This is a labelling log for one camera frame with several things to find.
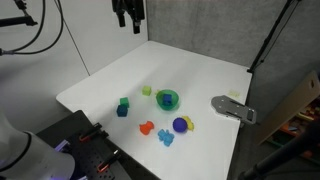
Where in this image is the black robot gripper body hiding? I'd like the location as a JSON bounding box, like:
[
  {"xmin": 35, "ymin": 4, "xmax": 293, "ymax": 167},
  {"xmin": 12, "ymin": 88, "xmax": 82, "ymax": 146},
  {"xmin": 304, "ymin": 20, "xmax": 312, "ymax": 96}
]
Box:
[{"xmin": 112, "ymin": 0, "xmax": 144, "ymax": 15}]

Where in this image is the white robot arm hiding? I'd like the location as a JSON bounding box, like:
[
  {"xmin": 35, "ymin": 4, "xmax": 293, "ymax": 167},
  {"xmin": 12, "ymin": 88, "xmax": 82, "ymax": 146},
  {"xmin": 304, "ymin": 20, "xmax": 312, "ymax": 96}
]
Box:
[{"xmin": 0, "ymin": 0, "xmax": 111, "ymax": 180}]

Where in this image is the green bowl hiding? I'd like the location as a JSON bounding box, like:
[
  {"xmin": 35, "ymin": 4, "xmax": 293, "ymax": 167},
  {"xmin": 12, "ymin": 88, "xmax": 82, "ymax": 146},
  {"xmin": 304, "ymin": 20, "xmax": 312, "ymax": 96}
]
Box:
[{"xmin": 156, "ymin": 89, "xmax": 179, "ymax": 111}]

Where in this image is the dark blue toy in bowl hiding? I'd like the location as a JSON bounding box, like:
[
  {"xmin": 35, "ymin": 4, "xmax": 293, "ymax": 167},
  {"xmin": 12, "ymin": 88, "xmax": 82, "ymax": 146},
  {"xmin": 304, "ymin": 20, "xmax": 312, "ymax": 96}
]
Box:
[{"xmin": 162, "ymin": 94, "xmax": 172, "ymax": 106}]

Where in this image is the orange rubber toy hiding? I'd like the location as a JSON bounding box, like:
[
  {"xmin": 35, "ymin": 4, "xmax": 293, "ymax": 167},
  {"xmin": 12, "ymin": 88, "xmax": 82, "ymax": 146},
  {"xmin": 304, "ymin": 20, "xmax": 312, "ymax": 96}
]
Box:
[{"xmin": 139, "ymin": 121, "xmax": 154, "ymax": 135}]

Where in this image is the yellow rubber duck toy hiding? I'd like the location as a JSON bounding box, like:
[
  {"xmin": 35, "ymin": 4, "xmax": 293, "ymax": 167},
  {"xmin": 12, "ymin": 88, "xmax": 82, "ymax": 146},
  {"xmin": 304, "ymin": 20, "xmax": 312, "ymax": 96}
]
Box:
[{"xmin": 182, "ymin": 116, "xmax": 194, "ymax": 131}]

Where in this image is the light blue rubber toy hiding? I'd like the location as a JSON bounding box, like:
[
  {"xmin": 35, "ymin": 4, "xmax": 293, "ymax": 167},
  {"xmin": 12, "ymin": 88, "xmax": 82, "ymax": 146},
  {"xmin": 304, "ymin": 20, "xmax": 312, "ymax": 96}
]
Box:
[{"xmin": 158, "ymin": 129, "xmax": 174, "ymax": 147}]

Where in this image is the colourful toy shelf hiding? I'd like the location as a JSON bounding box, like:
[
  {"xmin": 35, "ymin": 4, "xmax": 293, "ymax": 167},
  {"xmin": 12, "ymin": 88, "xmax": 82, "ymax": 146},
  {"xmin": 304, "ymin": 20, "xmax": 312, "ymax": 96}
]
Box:
[{"xmin": 267, "ymin": 99, "xmax": 320, "ymax": 165}]

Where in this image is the light green foam cube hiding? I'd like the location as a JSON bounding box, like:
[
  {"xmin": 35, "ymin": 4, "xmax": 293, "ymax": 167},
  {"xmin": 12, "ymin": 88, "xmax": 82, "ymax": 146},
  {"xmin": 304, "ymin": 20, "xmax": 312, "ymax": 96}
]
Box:
[{"xmin": 142, "ymin": 86, "xmax": 152, "ymax": 96}]

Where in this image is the dark blue foam cube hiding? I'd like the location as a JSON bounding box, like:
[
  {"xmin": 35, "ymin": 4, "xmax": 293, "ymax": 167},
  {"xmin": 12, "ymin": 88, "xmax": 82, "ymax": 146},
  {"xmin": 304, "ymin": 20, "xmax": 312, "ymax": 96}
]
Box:
[{"xmin": 116, "ymin": 105, "xmax": 128, "ymax": 117}]

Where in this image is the purple spiky ball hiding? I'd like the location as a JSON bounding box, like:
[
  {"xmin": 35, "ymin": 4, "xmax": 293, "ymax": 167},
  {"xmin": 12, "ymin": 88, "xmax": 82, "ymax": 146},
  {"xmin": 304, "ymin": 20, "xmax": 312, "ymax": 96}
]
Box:
[{"xmin": 172, "ymin": 118, "xmax": 187, "ymax": 133}]

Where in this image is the red black clamp upper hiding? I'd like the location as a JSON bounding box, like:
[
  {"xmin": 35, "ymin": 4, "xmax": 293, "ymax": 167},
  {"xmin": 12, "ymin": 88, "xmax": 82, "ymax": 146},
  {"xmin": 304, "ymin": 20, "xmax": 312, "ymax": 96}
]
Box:
[{"xmin": 79, "ymin": 123, "xmax": 109, "ymax": 142}]

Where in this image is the red black clamp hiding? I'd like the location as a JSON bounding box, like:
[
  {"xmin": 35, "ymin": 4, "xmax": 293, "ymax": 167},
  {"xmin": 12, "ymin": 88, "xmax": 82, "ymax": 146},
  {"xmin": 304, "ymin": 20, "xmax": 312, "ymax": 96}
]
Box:
[
  {"xmin": 97, "ymin": 150, "xmax": 120, "ymax": 173},
  {"xmin": 79, "ymin": 123, "xmax": 109, "ymax": 142}
]

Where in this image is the grey metal clamp plate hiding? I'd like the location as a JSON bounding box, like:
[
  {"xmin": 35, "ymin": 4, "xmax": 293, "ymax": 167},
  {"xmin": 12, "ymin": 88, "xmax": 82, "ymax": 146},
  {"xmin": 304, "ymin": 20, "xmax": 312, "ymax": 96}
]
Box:
[{"xmin": 210, "ymin": 95, "xmax": 257, "ymax": 125}]

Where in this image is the black tripod stand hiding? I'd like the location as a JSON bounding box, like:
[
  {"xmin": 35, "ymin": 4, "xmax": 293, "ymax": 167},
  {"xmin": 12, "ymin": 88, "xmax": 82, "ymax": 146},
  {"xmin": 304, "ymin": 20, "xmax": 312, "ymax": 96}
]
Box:
[{"xmin": 247, "ymin": 0, "xmax": 302, "ymax": 73}]

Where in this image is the red black clamp lower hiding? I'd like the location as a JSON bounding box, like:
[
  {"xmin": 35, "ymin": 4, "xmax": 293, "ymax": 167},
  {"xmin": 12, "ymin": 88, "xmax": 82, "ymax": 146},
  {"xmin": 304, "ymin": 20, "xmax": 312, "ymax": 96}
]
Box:
[{"xmin": 97, "ymin": 150, "xmax": 120, "ymax": 173}]

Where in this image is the wooden board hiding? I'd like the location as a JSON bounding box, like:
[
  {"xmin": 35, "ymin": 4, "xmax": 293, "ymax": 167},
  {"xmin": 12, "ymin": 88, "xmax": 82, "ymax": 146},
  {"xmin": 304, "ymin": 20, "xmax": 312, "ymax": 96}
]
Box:
[{"xmin": 255, "ymin": 71, "xmax": 320, "ymax": 145}]

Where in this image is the black tripod leg foreground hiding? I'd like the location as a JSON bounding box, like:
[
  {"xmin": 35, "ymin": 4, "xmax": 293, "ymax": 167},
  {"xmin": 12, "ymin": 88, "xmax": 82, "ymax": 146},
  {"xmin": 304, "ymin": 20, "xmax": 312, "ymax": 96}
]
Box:
[{"xmin": 235, "ymin": 119, "xmax": 320, "ymax": 180}]

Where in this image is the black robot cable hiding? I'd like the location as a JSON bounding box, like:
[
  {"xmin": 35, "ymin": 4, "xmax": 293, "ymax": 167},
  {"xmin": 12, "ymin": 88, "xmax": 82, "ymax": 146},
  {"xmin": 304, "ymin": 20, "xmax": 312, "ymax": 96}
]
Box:
[{"xmin": 0, "ymin": 0, "xmax": 65, "ymax": 56}]

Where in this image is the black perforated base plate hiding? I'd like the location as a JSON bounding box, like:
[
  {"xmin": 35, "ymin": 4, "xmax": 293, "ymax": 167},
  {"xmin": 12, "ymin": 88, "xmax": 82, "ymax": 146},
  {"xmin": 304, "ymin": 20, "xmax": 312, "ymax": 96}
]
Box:
[{"xmin": 37, "ymin": 110, "xmax": 160, "ymax": 180}]

